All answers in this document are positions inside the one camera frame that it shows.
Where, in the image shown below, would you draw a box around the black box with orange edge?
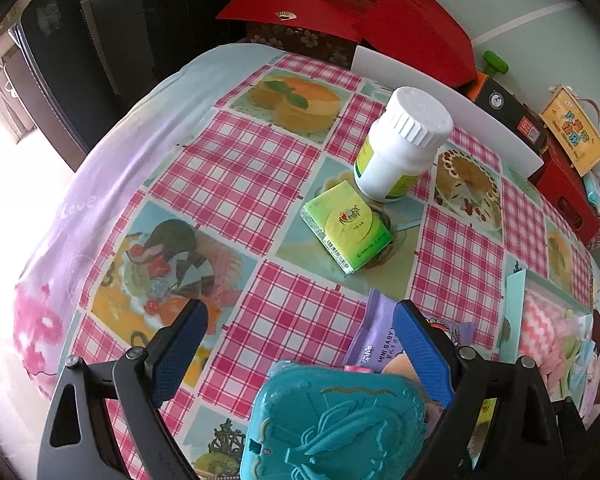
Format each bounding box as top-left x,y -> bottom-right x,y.
460,72 -> 548,153

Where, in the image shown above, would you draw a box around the green tissue packet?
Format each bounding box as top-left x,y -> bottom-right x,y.
300,180 -> 395,276

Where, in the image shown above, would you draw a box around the red gift box with fan emblem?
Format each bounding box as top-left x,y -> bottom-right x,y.
216,0 -> 396,28

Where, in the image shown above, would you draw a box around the purple baby wipes pack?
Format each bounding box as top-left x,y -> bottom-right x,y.
342,287 -> 476,373

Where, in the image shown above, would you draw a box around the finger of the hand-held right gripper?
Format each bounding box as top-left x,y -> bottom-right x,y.
552,397 -> 591,480

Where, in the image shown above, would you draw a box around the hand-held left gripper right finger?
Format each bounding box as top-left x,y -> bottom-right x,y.
392,300 -> 561,480

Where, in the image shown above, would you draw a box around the white plastic bottle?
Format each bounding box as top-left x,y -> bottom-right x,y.
354,86 -> 454,202

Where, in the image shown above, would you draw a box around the yellow cartoon gift box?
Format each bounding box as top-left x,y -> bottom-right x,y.
539,84 -> 600,177

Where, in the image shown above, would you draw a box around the pink white knitted cloth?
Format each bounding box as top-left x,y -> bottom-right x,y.
517,292 -> 593,401

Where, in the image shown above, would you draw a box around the teal plastic storage box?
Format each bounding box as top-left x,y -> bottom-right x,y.
239,365 -> 427,480

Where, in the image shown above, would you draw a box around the green knob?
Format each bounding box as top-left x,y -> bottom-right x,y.
481,50 -> 510,77

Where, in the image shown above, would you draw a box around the white tray with teal rim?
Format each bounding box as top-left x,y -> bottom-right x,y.
472,269 -> 600,471

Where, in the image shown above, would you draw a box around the white board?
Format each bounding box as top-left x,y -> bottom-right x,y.
350,45 -> 545,178

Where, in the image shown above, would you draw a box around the green cloth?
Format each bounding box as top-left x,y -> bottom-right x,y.
562,330 -> 588,401

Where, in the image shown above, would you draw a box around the tall black cabinet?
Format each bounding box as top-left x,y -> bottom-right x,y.
75,0 -> 256,111

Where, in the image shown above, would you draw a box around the teal packet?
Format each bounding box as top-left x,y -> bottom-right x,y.
582,172 -> 600,216

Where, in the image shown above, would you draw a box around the red crate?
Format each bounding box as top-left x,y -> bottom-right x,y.
527,135 -> 600,251

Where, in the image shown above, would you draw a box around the dark floral box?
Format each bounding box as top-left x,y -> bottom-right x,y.
245,20 -> 358,66

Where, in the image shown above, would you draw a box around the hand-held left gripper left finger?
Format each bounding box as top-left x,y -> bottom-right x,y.
39,299 -> 210,480

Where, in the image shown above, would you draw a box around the red gift bag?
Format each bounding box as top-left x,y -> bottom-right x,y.
357,0 -> 478,86

